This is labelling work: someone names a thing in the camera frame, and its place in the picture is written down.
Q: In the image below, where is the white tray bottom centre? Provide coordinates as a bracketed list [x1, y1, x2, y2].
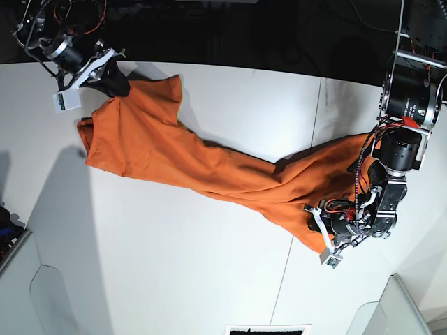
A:
[223, 325, 312, 335]

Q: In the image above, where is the clear panel bottom left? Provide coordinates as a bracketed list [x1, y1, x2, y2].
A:
[29, 265, 80, 335]

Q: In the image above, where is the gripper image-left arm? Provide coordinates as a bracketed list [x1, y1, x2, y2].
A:
[52, 38, 130, 98]

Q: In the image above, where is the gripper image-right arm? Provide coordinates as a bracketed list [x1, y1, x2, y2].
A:
[302, 200, 376, 255]

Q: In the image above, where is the wrist camera image-right arm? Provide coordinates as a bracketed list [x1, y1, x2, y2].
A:
[319, 248, 343, 269]

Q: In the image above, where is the orange t-shirt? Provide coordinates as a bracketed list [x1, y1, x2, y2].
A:
[77, 76, 366, 253]

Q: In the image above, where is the clear panel bottom right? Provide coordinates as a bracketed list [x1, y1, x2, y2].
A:
[346, 274, 432, 335]

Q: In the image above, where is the wrist camera image-left arm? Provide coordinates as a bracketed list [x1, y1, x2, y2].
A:
[52, 89, 82, 113]

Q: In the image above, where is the clear panel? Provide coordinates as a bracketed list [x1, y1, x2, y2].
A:
[29, 265, 80, 335]
[346, 274, 432, 335]

